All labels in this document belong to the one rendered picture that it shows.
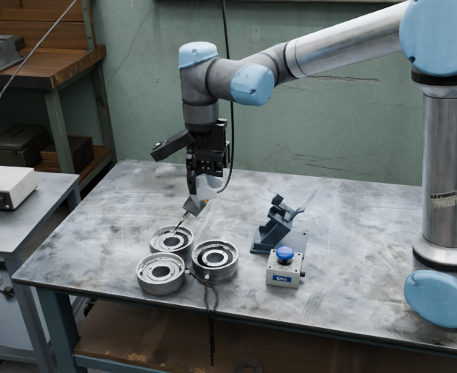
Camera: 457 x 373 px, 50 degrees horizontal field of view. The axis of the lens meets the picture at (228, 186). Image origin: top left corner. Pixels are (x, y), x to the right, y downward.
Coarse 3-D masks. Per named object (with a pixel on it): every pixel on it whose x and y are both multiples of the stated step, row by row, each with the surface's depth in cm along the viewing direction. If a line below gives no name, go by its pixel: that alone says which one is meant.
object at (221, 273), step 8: (216, 240) 114; (200, 248) 113; (232, 248) 113; (192, 256) 109; (208, 256) 112; (216, 256) 113; (224, 256) 111; (192, 264) 110; (208, 264) 108; (216, 264) 108; (232, 264) 107; (200, 272) 107; (208, 272) 106; (216, 272) 106; (224, 272) 106; (232, 272) 108; (216, 280) 108
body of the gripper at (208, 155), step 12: (216, 120) 103; (204, 132) 104; (216, 132) 101; (192, 144) 104; (204, 144) 103; (216, 144) 102; (228, 144) 106; (192, 156) 104; (204, 156) 102; (216, 156) 102; (228, 156) 109; (204, 168) 105; (216, 168) 104
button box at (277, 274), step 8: (272, 256) 108; (296, 256) 108; (272, 264) 105; (280, 264) 105; (288, 264) 105; (296, 264) 105; (272, 272) 104; (280, 272) 104; (288, 272) 103; (296, 272) 103; (304, 272) 107; (272, 280) 106; (280, 280) 105; (288, 280) 104; (296, 280) 104; (296, 288) 105
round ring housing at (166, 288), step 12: (168, 252) 111; (144, 264) 109; (156, 264) 109; (168, 264) 109; (180, 264) 109; (156, 276) 109; (168, 276) 105; (180, 276) 104; (144, 288) 104; (156, 288) 102; (168, 288) 103
